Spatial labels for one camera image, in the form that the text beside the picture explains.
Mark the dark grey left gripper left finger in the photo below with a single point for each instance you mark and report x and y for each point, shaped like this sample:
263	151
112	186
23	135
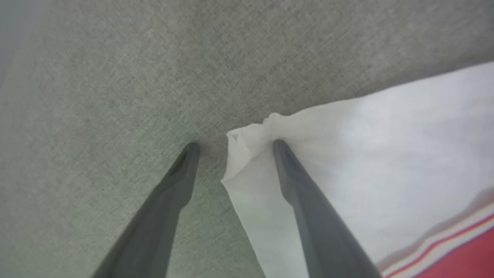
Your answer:
154	227

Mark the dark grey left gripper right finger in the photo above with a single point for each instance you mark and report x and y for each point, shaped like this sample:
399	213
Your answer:
320	231

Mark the red and white garment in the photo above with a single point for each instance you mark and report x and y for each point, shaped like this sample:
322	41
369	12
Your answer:
386	162

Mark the grey fabric sofa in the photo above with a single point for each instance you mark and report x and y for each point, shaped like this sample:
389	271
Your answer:
115	85

